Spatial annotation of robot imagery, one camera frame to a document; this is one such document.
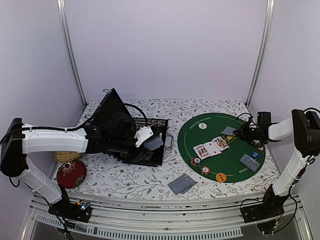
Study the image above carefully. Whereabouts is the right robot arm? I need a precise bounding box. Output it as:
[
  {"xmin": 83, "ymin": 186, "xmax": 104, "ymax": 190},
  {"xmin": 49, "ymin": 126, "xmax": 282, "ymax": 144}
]
[{"xmin": 233, "ymin": 107, "xmax": 320, "ymax": 218}]

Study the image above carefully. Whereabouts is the right aluminium frame post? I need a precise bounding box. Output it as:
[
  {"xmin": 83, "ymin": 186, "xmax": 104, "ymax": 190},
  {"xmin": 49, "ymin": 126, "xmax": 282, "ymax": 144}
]
[{"xmin": 245, "ymin": 0, "xmax": 275, "ymax": 108}]

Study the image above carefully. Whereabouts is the face-up jack card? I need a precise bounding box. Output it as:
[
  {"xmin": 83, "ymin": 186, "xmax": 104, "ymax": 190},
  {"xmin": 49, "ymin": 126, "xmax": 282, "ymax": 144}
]
[{"xmin": 212, "ymin": 136, "xmax": 230, "ymax": 151}]

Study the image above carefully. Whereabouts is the left aluminium frame post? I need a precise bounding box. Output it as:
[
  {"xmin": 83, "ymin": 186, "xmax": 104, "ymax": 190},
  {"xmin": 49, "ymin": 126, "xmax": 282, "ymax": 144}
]
[{"xmin": 56, "ymin": 0, "xmax": 87, "ymax": 107}]

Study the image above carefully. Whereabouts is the front aluminium rail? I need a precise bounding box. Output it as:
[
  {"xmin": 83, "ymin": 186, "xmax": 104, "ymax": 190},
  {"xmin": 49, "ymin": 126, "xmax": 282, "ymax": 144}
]
[{"xmin": 21, "ymin": 192, "xmax": 313, "ymax": 240}]

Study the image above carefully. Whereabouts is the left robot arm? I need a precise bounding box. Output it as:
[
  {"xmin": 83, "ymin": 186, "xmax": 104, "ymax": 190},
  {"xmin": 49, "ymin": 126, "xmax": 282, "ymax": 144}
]
[{"xmin": 0, "ymin": 112, "xmax": 154, "ymax": 217}]

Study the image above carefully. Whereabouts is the face-up king card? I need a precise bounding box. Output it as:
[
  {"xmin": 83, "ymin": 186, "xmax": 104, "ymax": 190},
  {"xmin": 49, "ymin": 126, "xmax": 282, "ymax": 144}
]
[{"xmin": 193, "ymin": 144, "xmax": 211, "ymax": 160}]

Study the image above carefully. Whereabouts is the green poker felt mat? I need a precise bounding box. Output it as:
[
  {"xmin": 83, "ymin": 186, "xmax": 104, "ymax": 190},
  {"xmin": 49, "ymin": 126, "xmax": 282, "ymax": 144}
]
[{"xmin": 177, "ymin": 113, "xmax": 266, "ymax": 184}]

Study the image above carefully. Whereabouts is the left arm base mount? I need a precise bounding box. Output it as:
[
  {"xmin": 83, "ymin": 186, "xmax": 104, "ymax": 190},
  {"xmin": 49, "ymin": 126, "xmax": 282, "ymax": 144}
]
[{"xmin": 48, "ymin": 199, "xmax": 93, "ymax": 223}]

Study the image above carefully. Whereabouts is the purple black chip stack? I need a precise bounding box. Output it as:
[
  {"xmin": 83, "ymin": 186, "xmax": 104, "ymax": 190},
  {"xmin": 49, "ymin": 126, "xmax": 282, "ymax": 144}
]
[{"xmin": 190, "ymin": 157, "xmax": 202, "ymax": 167}]

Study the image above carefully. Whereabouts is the white dealer button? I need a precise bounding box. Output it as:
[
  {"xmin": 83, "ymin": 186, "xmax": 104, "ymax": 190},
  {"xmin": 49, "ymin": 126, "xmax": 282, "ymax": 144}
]
[{"xmin": 198, "ymin": 122, "xmax": 208, "ymax": 130}]

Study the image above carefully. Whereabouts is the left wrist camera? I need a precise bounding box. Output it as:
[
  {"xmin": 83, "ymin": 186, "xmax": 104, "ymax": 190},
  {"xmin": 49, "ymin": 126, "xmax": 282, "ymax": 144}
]
[{"xmin": 134, "ymin": 126, "xmax": 154, "ymax": 148}]

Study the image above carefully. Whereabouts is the red embroidered round cushion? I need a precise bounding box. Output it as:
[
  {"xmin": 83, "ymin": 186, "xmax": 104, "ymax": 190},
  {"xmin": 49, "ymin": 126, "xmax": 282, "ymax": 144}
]
[{"xmin": 56, "ymin": 160, "xmax": 87, "ymax": 189}]

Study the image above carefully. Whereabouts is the black poker chip case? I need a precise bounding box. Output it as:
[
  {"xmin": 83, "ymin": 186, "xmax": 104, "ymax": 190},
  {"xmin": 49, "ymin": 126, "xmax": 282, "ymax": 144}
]
[{"xmin": 84, "ymin": 89, "xmax": 169, "ymax": 167}]

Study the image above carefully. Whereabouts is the poker chip row far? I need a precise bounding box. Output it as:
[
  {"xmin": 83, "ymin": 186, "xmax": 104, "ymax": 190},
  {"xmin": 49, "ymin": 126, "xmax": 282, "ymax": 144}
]
[{"xmin": 134, "ymin": 118, "xmax": 168, "ymax": 130}]

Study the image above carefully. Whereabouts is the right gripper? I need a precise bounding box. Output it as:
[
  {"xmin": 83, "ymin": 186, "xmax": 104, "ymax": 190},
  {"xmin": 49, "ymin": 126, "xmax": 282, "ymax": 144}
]
[{"xmin": 233, "ymin": 121, "xmax": 262, "ymax": 145}]

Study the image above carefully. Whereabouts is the woven wicker basket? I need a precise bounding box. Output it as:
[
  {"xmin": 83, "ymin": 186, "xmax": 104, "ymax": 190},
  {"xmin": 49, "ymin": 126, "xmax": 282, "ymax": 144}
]
[{"xmin": 54, "ymin": 151, "xmax": 82, "ymax": 164}]

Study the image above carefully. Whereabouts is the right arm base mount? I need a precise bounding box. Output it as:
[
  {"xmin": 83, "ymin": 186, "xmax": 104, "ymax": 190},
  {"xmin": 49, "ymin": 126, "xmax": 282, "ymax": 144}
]
[{"xmin": 239, "ymin": 198, "xmax": 285, "ymax": 235}]

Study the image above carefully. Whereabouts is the small red chip stack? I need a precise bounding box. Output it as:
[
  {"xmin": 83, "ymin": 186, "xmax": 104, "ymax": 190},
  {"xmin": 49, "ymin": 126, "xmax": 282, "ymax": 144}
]
[{"xmin": 257, "ymin": 146, "xmax": 265, "ymax": 152}]

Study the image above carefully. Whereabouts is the orange big blind button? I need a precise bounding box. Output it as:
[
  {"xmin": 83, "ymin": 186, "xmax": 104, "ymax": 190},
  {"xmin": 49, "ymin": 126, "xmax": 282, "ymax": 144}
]
[{"xmin": 215, "ymin": 172, "xmax": 227, "ymax": 183}]

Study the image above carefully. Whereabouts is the blue playing card deck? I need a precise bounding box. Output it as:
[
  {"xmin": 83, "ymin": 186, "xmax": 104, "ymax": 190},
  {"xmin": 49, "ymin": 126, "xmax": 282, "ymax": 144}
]
[{"xmin": 143, "ymin": 136, "xmax": 164, "ymax": 151}]

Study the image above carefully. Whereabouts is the blue small blind button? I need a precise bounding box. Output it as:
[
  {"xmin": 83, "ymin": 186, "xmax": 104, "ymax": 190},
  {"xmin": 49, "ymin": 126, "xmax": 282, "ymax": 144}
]
[{"xmin": 250, "ymin": 151, "xmax": 260, "ymax": 160}]

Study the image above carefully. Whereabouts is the dealt card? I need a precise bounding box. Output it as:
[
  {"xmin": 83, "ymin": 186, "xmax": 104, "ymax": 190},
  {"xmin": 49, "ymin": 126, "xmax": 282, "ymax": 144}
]
[
  {"xmin": 240, "ymin": 158, "xmax": 260, "ymax": 172},
  {"xmin": 181, "ymin": 175, "xmax": 198, "ymax": 194},
  {"xmin": 239, "ymin": 154, "xmax": 254, "ymax": 166},
  {"xmin": 168, "ymin": 175, "xmax": 186, "ymax": 195}
]

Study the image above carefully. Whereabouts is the floral tablecloth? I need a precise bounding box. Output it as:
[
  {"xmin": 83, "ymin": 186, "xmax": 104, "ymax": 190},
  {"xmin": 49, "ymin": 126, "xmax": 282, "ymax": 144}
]
[{"xmin": 67, "ymin": 99, "xmax": 280, "ymax": 201}]

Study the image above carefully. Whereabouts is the aluminium frame post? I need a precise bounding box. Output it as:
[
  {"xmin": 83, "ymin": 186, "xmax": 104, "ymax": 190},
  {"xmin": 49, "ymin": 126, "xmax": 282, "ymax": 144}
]
[
  {"xmin": 245, "ymin": 0, "xmax": 275, "ymax": 108},
  {"xmin": 56, "ymin": 0, "xmax": 87, "ymax": 107}
]

